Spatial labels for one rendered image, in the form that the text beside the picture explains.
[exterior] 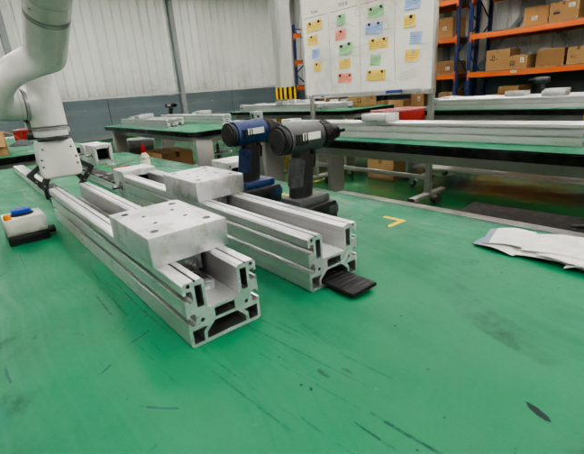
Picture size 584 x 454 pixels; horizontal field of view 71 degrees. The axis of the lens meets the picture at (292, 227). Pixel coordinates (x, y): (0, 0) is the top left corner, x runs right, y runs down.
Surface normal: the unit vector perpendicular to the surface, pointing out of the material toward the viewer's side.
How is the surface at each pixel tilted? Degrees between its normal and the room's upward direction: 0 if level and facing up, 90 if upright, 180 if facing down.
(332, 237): 90
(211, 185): 90
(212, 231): 90
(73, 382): 0
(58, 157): 91
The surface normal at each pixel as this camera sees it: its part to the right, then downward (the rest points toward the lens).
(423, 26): -0.76, 0.26
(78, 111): 0.65, 0.20
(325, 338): -0.07, -0.94
